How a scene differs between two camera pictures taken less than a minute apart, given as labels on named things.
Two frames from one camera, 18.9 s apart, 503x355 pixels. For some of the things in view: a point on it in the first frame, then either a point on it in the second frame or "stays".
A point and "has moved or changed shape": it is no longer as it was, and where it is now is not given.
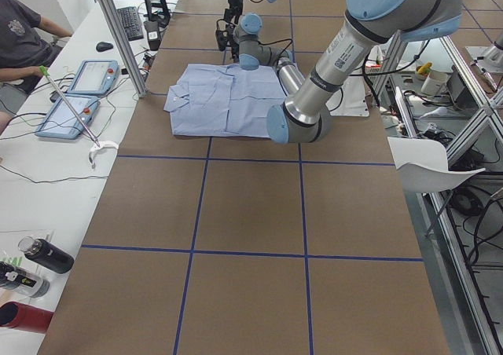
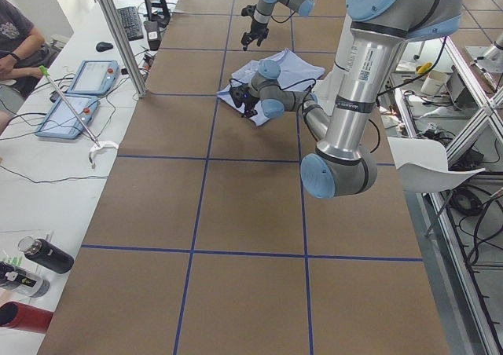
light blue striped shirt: x=224 y=100 has moved or changed shape
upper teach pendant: x=95 y=77 stays
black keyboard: x=131 y=21 stays
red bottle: x=19 y=316 stays
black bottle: x=46 y=254 stays
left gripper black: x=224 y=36 to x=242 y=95
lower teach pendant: x=60 y=121 stays
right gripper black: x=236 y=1 to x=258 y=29
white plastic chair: x=424 y=165 stays
